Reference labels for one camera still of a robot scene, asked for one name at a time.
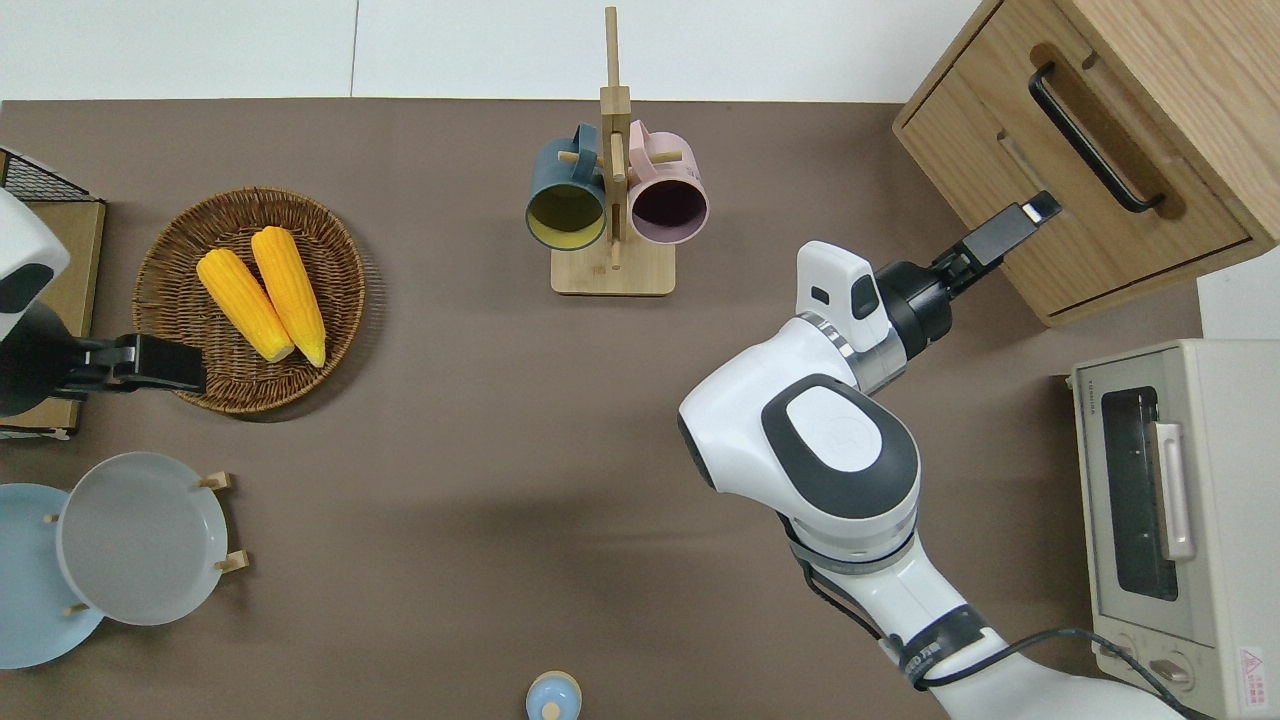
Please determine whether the white oven door handle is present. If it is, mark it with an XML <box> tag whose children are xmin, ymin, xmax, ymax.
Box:
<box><xmin>1148</xmin><ymin>420</ymin><xmax>1198</xmax><ymax>563</ymax></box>

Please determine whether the pink mug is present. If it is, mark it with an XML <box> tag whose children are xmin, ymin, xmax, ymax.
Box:
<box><xmin>627</xmin><ymin>120</ymin><xmax>710</xmax><ymax>246</ymax></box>

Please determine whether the light wooden cabinet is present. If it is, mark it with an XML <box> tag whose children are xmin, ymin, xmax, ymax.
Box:
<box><xmin>893</xmin><ymin>0</ymin><xmax>1280</xmax><ymax>329</ymax></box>

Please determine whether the wooden mug rack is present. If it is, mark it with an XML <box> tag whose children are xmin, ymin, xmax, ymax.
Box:
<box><xmin>550</xmin><ymin>5</ymin><xmax>686</xmax><ymax>298</ymax></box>

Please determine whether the light blue plate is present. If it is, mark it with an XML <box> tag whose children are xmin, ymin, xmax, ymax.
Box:
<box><xmin>0</xmin><ymin>483</ymin><xmax>106</xmax><ymax>670</ymax></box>

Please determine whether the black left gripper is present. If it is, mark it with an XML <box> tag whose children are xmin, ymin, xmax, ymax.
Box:
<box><xmin>0</xmin><ymin>300</ymin><xmax>208</xmax><ymax>419</ymax></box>

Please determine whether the wooden shelf board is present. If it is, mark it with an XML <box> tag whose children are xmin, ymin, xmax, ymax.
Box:
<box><xmin>0</xmin><ymin>198</ymin><xmax>107</xmax><ymax>441</ymax></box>

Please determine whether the wooden plate rack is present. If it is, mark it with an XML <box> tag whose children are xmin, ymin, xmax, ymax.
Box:
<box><xmin>42</xmin><ymin>470</ymin><xmax>250</xmax><ymax>617</ymax></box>

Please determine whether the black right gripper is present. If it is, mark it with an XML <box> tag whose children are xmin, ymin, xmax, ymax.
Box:
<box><xmin>875</xmin><ymin>191</ymin><xmax>1063</xmax><ymax>359</ymax></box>

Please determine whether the round wicker basket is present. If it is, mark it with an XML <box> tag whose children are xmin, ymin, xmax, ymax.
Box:
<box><xmin>132</xmin><ymin>186</ymin><xmax>367</xmax><ymax>416</ymax></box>

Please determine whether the black metal drawer handle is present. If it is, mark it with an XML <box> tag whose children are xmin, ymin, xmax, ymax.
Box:
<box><xmin>1028</xmin><ymin>62</ymin><xmax>1166</xmax><ymax>214</ymax></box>

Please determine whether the black velcro cable strap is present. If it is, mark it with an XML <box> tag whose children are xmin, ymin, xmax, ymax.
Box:
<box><xmin>898</xmin><ymin>605</ymin><xmax>991</xmax><ymax>693</ymax></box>

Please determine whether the white toaster oven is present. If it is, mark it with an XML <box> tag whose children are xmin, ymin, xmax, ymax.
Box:
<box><xmin>1070</xmin><ymin>338</ymin><xmax>1280</xmax><ymax>720</ymax></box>

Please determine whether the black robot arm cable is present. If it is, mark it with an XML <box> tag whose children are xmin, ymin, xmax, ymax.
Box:
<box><xmin>800</xmin><ymin>560</ymin><xmax>1213</xmax><ymax>720</ymax></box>

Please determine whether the brown table mat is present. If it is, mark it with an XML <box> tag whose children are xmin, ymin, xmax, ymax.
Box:
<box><xmin>0</xmin><ymin>98</ymin><xmax>1206</xmax><ymax>720</ymax></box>

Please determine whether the grey plate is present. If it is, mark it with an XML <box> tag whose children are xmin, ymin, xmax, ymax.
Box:
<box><xmin>56</xmin><ymin>452</ymin><xmax>230</xmax><ymax>627</ymax></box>

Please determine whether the yellow corn cob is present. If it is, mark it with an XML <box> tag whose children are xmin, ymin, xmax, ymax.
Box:
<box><xmin>250</xmin><ymin>226</ymin><xmax>328</xmax><ymax>369</ymax></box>
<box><xmin>196</xmin><ymin>248</ymin><xmax>297</xmax><ymax>364</ymax></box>

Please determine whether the black wire rack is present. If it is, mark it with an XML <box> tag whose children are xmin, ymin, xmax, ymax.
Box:
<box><xmin>0</xmin><ymin>148</ymin><xmax>91</xmax><ymax>204</ymax></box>

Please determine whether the dark blue mug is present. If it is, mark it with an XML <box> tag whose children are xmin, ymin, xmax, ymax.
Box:
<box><xmin>526</xmin><ymin>122</ymin><xmax>609</xmax><ymax>252</ymax></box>

